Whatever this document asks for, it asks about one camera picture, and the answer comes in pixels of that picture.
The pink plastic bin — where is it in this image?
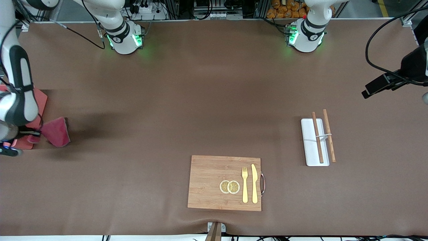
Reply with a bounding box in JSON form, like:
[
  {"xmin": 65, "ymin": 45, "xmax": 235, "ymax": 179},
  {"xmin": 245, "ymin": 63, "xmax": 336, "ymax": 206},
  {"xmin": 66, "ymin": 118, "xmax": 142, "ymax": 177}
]
[{"xmin": 0, "ymin": 85, "xmax": 48, "ymax": 150}]

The yellow fork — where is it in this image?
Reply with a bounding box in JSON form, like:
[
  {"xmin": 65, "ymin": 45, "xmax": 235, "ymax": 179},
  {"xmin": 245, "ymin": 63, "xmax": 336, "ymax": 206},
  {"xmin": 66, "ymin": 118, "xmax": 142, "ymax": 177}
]
[{"xmin": 241, "ymin": 166, "xmax": 249, "ymax": 204}]

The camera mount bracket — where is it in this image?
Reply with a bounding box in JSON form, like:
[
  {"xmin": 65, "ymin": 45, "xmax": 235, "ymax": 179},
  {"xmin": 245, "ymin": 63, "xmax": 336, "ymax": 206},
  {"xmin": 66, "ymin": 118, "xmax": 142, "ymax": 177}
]
[{"xmin": 205, "ymin": 222, "xmax": 226, "ymax": 241}]

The yellow knife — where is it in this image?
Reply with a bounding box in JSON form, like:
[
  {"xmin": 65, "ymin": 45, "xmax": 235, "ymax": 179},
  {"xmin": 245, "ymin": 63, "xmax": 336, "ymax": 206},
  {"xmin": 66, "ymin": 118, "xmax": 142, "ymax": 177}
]
[{"xmin": 251, "ymin": 164, "xmax": 259, "ymax": 204}]

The bag of orange snacks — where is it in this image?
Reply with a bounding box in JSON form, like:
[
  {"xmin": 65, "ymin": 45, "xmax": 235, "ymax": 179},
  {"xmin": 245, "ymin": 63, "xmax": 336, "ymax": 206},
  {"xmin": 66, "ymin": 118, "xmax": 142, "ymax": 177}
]
[{"xmin": 266, "ymin": 0, "xmax": 309, "ymax": 19}]

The red cloth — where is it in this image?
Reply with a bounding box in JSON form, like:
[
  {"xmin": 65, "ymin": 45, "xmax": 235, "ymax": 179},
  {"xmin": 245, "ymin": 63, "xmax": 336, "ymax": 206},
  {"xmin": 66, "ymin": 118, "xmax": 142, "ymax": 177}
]
[{"xmin": 28, "ymin": 117, "xmax": 71, "ymax": 148}]

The bamboo cutting board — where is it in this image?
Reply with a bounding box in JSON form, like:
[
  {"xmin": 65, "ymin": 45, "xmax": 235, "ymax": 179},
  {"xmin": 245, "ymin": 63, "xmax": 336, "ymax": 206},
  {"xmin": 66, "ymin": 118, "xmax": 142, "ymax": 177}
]
[{"xmin": 187, "ymin": 155, "xmax": 262, "ymax": 212}]

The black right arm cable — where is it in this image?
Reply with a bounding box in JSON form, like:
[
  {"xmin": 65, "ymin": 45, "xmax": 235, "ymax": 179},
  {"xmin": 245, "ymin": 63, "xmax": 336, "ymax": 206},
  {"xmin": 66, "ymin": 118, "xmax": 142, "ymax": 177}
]
[{"xmin": 50, "ymin": 18, "xmax": 106, "ymax": 50}]

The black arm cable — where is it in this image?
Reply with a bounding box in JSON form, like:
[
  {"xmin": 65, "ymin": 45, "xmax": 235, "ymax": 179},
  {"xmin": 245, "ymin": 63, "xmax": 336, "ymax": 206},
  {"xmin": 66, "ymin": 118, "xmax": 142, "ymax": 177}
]
[
  {"xmin": 50, "ymin": 18, "xmax": 106, "ymax": 50},
  {"xmin": 365, "ymin": 7, "xmax": 428, "ymax": 84}
]

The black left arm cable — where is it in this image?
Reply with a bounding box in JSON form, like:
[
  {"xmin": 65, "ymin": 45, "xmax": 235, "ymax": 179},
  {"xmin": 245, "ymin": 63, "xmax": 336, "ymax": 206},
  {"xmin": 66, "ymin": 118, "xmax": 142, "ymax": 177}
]
[{"xmin": 365, "ymin": 7, "xmax": 428, "ymax": 84}]

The white power strip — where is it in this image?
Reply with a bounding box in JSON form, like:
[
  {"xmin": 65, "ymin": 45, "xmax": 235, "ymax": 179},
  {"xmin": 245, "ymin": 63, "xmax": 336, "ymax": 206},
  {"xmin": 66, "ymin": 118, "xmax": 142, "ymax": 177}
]
[{"xmin": 133, "ymin": 3, "xmax": 168, "ymax": 20}]

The white rectangular tray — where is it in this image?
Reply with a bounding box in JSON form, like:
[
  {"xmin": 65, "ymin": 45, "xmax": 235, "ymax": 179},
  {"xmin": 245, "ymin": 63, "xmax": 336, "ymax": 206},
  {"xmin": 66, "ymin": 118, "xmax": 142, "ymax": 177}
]
[{"xmin": 301, "ymin": 118, "xmax": 330, "ymax": 167}]

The aluminium frame post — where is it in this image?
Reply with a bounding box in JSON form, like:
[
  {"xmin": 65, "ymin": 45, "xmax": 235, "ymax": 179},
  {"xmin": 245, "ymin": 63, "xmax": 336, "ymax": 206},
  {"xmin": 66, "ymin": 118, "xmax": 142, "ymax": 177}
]
[
  {"xmin": 15, "ymin": 0, "xmax": 45, "ymax": 31},
  {"xmin": 400, "ymin": 5, "xmax": 422, "ymax": 46}
]

